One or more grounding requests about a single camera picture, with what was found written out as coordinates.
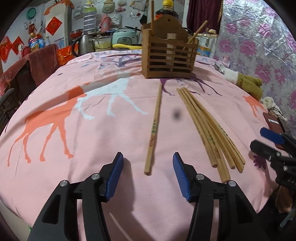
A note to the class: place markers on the pink thermos jug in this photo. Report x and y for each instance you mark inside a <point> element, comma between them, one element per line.
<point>106,23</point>

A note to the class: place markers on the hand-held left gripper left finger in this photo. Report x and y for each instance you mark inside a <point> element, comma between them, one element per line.
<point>114,176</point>

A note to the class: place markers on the white hanging plastic bag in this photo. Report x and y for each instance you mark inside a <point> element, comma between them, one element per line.
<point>137,7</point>

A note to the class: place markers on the plastic bag red contents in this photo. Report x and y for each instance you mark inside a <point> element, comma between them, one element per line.
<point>122,7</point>

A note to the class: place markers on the red cloth covered cabinet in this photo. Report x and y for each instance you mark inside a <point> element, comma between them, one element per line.
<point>39,62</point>

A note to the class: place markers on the pale rice cooker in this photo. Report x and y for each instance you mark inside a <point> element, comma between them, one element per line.
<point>124,37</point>

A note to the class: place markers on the red diamond paper decoration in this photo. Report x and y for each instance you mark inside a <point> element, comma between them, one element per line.
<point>53,26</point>
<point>17,45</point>

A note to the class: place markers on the person's right hand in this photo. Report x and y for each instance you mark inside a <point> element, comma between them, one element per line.
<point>284,199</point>

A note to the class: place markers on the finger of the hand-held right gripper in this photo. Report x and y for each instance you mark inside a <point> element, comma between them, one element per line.
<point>271,135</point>
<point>261,148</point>

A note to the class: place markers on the wooden slatted chopstick holder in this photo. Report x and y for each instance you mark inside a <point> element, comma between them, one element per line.
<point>161,30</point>

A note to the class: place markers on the black hanging utensil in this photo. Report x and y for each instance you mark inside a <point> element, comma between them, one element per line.
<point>143,19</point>

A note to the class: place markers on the red gift box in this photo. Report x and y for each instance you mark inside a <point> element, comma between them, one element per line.
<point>66,54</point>

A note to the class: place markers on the floral foil wall covering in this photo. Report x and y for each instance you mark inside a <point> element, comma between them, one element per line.
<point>254,34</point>

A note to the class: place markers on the steel kettle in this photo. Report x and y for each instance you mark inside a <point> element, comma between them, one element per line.
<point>84,45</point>

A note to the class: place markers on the green round plate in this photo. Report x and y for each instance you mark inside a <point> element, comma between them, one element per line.
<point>31,13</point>

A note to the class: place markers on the pink deer printed cloth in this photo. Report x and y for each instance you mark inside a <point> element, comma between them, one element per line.
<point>115,148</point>

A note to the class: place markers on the olive plush mitten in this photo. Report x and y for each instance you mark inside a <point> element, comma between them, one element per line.
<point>254,91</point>
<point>231,76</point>

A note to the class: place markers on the metal spoon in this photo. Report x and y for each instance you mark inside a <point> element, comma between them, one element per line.
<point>219,68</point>

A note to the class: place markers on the dark sauce bottle yellow cap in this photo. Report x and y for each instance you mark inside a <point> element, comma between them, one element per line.
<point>166,10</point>

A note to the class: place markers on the brown leather wallet case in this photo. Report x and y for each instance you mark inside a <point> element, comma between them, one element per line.
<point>274,122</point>

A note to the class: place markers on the orange oil bottle blue label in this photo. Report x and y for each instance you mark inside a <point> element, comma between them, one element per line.
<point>34,44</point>

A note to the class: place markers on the white crochet cloth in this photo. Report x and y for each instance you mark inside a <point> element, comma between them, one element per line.
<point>268,102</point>

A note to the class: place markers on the orange cloth cover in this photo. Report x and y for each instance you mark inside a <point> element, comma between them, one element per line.
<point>67,2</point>

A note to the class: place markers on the yellow plastic scoop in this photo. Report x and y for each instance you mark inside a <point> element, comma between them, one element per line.
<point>124,45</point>

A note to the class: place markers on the maroon curtain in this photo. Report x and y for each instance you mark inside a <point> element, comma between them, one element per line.
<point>203,11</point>

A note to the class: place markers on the red hanging plastic decoration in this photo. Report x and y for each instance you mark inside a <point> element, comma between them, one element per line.
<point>5,49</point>

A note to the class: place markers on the red hanging ornament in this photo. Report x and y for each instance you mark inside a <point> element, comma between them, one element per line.
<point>31,28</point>

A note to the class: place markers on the red pot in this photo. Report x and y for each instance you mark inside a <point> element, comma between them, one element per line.
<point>25,51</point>

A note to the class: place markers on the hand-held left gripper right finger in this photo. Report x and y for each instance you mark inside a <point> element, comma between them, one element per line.
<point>181,176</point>

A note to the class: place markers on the tin can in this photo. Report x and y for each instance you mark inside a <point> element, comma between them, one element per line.
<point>47,41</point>
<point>41,43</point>

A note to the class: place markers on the steel pot with lid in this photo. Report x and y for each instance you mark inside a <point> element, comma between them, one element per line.
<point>103,44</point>

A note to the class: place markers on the beige woven hanging pouch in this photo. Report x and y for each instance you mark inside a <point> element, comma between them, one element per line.
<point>108,7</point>

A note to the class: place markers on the green striped stacked container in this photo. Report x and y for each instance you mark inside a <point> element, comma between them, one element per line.
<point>89,22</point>

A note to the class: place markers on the white refrigerator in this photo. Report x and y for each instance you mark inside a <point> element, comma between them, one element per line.
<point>64,27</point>

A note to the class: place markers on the red metal basin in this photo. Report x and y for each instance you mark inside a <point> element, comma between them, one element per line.
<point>75,34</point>

